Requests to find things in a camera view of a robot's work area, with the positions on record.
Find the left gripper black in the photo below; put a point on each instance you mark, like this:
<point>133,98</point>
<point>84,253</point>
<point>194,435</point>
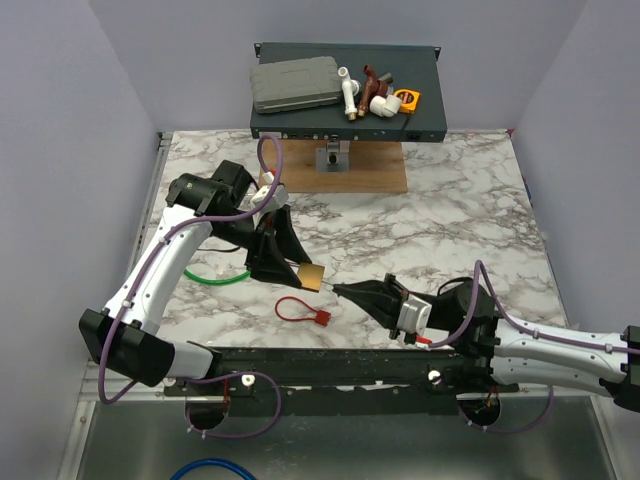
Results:
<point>264,259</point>

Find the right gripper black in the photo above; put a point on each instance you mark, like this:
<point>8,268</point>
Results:
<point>383,300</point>

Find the brass padlock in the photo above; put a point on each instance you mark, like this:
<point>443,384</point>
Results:
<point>310,276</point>

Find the white pvc elbow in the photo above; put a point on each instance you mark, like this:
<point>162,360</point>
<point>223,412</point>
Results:
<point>385,107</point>

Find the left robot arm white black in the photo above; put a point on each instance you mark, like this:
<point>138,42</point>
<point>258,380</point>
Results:
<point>122,336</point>

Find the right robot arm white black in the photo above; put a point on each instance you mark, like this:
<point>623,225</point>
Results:
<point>503,349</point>

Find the grey metal stand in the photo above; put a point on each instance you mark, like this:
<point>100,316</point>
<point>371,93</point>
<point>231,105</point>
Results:
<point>333,157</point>

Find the wooden board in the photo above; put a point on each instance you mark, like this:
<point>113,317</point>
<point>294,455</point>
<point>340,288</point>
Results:
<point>375,167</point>

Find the grey plastic case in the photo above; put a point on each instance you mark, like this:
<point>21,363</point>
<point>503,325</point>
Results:
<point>295,84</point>

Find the white pvc pipe fitting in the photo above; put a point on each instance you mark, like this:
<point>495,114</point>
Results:
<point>350,88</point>

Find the brown pipe valve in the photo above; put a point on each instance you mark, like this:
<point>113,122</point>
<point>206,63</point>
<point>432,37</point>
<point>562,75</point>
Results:
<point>374,86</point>

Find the yellow tape measure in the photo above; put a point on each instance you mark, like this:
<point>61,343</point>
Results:
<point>409,100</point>

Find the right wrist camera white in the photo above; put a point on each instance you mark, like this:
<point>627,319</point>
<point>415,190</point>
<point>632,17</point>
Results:
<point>412,320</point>

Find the red cable seal lock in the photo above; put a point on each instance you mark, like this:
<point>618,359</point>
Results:
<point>307,313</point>

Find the black mounting rail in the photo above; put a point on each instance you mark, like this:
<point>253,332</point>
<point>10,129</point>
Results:
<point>331,382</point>

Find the aluminium extrusion rail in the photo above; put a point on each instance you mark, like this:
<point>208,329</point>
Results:
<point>115,382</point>

